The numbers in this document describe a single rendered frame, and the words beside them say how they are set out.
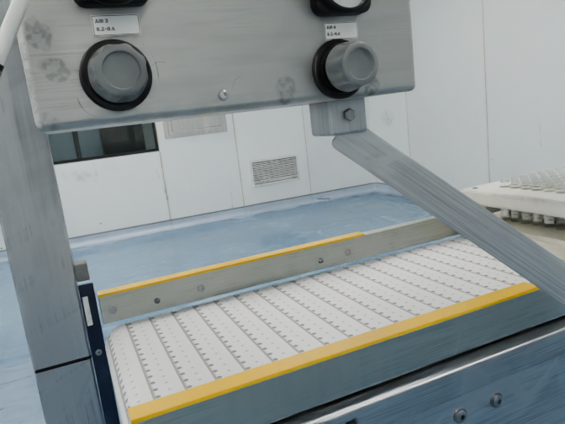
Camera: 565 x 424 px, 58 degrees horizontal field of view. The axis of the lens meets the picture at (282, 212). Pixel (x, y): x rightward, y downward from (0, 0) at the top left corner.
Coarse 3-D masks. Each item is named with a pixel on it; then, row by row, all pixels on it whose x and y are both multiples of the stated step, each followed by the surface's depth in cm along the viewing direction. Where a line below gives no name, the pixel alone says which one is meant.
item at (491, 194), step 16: (464, 192) 72; (480, 192) 69; (496, 192) 67; (512, 192) 66; (528, 192) 65; (544, 192) 64; (512, 208) 65; (528, 208) 62; (544, 208) 60; (560, 208) 58
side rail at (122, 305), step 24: (432, 216) 73; (360, 240) 68; (384, 240) 69; (408, 240) 71; (432, 240) 72; (240, 264) 61; (264, 264) 62; (288, 264) 64; (312, 264) 65; (336, 264) 67; (144, 288) 57; (168, 288) 58; (192, 288) 59; (216, 288) 60; (240, 288) 62; (120, 312) 56; (144, 312) 57
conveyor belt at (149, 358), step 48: (288, 288) 61; (336, 288) 59; (384, 288) 58; (432, 288) 56; (480, 288) 54; (144, 336) 52; (192, 336) 51; (240, 336) 49; (288, 336) 48; (336, 336) 47; (144, 384) 42; (192, 384) 41
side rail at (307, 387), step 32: (448, 320) 39; (480, 320) 41; (512, 320) 42; (544, 320) 44; (352, 352) 36; (384, 352) 37; (416, 352) 39; (448, 352) 40; (256, 384) 33; (288, 384) 34; (320, 384) 35; (352, 384) 37; (160, 416) 31; (192, 416) 32; (224, 416) 33; (256, 416) 34
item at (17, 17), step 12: (12, 0) 20; (24, 0) 20; (12, 12) 20; (24, 12) 20; (12, 24) 20; (0, 36) 20; (12, 36) 20; (0, 48) 20; (0, 60) 20; (0, 72) 20
